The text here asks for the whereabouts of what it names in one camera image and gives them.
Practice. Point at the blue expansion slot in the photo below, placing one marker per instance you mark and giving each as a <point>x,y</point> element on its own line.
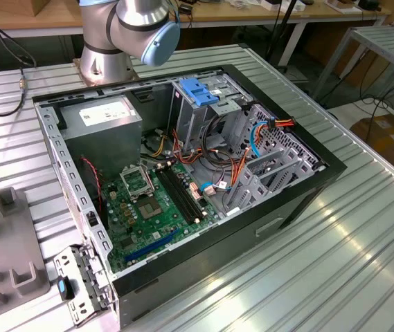
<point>151,247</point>

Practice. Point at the green motherboard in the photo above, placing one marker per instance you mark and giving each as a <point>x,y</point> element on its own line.
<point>162,228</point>

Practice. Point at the CPU socket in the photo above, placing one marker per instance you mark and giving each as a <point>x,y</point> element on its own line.
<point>150,208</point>

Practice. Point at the metal slat side table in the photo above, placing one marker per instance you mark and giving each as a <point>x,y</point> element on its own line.
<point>390,45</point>

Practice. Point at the grey parts rack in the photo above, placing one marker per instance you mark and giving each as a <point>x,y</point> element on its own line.
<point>6,242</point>

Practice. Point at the metal disk bay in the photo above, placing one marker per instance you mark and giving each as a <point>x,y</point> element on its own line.
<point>248,178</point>

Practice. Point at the metal optical drive cage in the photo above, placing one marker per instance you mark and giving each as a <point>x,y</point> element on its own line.
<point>186,117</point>

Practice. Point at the grey power supply unit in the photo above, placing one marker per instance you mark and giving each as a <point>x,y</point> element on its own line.
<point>103,138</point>

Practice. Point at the large brown cardboard box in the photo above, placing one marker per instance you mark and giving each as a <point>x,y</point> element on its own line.
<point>390,145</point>

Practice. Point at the white box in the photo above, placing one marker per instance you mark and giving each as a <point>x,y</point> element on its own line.
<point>273,5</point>

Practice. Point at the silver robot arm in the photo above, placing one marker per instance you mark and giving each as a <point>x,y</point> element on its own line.
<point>103,34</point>

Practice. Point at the black desk device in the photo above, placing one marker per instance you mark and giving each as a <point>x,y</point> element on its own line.
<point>369,4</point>

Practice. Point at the wooden block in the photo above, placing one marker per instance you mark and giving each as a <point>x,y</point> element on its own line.
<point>342,5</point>

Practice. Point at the blue plastic drive latch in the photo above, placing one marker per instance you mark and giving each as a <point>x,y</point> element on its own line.
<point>196,91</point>

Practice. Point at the metal slot bracket cover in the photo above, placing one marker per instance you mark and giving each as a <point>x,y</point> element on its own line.
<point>65,263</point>

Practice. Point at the black RAM slot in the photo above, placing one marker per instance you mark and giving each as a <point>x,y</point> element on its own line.
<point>183,193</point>
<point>172,193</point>
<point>189,193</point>
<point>178,193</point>

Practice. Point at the black open PC case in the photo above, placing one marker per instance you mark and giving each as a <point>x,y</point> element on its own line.
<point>217,249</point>

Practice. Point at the black blue release latch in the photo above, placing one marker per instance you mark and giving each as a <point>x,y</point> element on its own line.
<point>65,288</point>

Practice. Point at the wooden desk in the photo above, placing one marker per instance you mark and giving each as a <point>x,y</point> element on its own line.
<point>356,16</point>

